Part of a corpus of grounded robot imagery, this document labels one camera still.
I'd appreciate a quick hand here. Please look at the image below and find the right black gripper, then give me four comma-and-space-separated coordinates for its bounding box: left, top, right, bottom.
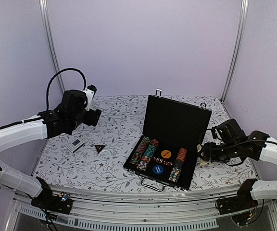
199, 142, 240, 164

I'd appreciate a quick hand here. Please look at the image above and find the white playing card box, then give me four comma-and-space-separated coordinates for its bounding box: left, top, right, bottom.
66, 138, 85, 153

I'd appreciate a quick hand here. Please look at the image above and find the playing card deck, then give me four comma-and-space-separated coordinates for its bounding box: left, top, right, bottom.
199, 158, 214, 166

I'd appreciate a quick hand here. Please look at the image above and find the red black triangular card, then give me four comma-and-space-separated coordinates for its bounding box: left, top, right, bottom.
94, 144, 106, 154

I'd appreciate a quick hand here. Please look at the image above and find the clear dealer button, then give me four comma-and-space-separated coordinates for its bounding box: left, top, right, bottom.
99, 149, 112, 161

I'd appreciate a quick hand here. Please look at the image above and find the orange big blind button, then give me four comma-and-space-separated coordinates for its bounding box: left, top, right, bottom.
161, 150, 172, 159

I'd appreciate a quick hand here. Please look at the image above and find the black poker case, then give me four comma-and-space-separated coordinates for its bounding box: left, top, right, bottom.
123, 95, 212, 191

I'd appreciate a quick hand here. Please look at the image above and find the blue small blind button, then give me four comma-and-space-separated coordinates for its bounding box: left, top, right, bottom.
152, 165, 164, 175

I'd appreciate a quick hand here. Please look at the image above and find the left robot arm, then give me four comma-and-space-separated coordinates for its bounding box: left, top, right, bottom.
0, 85, 101, 209

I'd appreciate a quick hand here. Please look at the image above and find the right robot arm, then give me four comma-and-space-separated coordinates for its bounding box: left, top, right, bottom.
197, 119, 277, 210

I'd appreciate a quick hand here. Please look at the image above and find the orange blue chip row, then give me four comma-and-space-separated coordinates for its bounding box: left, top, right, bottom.
168, 148, 187, 182

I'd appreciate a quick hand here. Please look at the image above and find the green poker chip row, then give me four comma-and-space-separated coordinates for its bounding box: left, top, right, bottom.
130, 136, 151, 165

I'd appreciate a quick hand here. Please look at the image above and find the red dice row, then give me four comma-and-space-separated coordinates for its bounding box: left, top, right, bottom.
153, 157, 173, 166

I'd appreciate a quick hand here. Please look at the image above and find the teal orange chip row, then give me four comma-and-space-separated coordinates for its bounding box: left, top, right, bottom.
137, 139, 159, 171

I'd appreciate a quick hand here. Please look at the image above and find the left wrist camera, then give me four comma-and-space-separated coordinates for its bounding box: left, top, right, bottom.
83, 85, 97, 111

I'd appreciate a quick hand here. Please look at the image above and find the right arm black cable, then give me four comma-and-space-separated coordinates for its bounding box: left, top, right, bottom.
196, 127, 277, 222

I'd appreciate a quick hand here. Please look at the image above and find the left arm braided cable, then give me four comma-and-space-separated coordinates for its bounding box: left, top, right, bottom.
46, 68, 87, 111

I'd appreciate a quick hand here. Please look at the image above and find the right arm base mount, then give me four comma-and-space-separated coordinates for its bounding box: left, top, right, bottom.
215, 192, 258, 215

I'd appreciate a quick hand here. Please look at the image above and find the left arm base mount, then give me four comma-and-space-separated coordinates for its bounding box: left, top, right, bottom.
31, 186, 73, 215

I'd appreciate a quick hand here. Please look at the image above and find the aluminium front rail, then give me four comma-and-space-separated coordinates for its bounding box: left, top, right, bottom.
6, 186, 277, 231

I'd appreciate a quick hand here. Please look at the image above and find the aluminium frame post left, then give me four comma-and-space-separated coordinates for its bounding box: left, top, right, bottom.
38, 0, 66, 92

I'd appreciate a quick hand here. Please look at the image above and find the aluminium frame post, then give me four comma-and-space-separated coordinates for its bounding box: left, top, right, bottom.
38, 0, 66, 92
220, 0, 249, 104

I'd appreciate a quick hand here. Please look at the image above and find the aluminium frame post right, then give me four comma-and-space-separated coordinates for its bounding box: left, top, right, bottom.
220, 0, 249, 104

